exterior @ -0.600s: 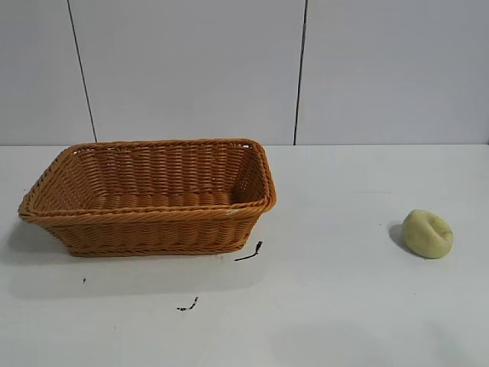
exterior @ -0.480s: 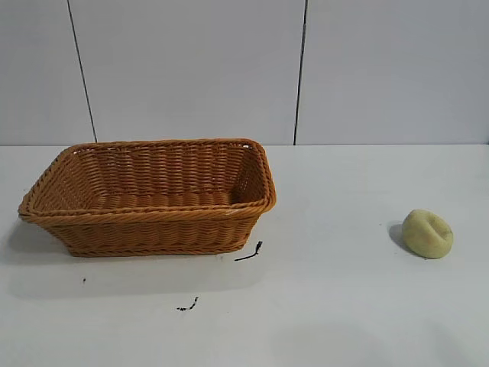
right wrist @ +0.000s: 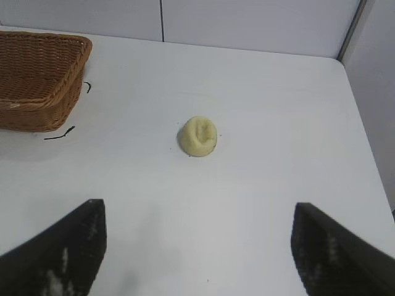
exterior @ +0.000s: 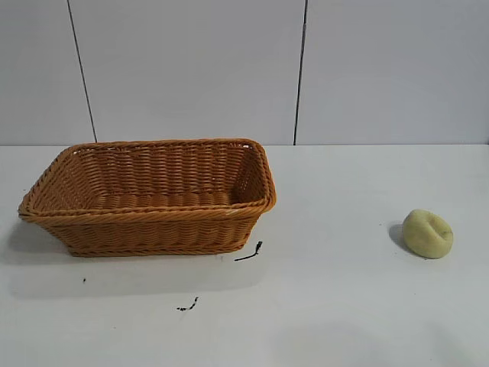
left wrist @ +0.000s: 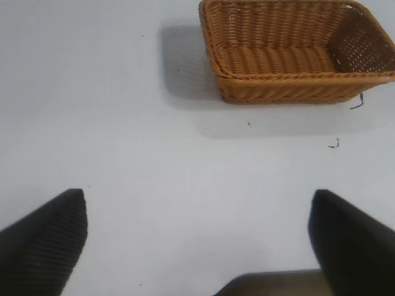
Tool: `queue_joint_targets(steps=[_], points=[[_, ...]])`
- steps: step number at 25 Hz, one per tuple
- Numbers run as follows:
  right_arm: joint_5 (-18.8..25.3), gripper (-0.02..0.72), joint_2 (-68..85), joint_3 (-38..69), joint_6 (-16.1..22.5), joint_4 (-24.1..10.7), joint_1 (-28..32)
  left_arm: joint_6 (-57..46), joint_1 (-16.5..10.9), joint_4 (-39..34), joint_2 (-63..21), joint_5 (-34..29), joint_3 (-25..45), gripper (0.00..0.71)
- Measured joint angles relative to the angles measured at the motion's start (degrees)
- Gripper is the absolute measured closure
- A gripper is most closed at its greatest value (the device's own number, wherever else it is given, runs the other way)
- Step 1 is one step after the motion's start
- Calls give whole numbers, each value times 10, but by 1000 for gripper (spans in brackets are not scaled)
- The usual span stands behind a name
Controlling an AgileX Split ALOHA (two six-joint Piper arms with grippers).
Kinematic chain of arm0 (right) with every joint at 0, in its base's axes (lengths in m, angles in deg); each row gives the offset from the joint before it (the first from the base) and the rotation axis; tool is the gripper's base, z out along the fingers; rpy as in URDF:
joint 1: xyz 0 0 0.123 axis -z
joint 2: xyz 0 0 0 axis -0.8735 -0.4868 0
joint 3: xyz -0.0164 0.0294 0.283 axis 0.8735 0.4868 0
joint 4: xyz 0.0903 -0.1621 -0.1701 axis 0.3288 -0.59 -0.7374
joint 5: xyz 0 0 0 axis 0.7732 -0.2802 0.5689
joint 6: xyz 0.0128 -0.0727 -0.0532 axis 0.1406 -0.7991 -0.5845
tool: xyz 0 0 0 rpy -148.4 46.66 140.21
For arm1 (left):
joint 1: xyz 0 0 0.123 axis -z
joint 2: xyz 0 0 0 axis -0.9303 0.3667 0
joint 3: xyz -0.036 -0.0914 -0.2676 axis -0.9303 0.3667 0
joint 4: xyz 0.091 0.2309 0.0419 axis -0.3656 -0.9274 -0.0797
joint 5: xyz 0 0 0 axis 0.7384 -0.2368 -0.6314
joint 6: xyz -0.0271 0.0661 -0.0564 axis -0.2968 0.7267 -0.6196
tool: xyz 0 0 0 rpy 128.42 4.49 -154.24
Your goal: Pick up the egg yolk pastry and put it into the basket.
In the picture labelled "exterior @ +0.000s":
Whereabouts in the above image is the pale yellow egg yolk pastry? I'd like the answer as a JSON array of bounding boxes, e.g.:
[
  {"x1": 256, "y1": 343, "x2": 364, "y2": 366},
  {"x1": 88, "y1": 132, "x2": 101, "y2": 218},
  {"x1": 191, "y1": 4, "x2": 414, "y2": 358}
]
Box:
[{"x1": 401, "y1": 208, "x2": 455, "y2": 260}]

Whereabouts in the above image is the brown woven wicker basket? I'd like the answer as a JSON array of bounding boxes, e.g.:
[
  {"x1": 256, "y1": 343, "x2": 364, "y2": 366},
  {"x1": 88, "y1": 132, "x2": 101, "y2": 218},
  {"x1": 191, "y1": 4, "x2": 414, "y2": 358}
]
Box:
[{"x1": 17, "y1": 138, "x2": 278, "y2": 258}]

